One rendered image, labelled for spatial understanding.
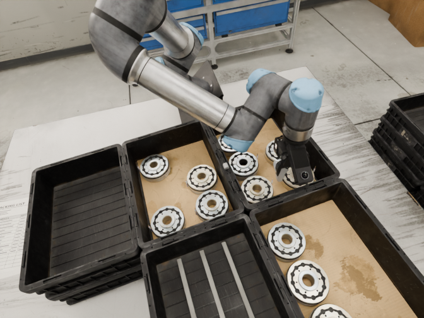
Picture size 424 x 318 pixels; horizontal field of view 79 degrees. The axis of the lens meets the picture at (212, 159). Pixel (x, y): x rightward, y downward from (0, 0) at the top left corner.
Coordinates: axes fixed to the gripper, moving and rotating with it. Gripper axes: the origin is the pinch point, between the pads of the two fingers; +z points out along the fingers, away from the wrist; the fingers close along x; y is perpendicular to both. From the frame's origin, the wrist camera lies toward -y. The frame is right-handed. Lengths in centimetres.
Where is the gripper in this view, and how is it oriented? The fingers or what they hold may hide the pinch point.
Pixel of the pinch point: (288, 178)
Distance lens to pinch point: 88.5
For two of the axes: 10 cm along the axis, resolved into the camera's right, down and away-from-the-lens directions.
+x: -9.7, 2.3, -0.6
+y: -2.2, -7.7, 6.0
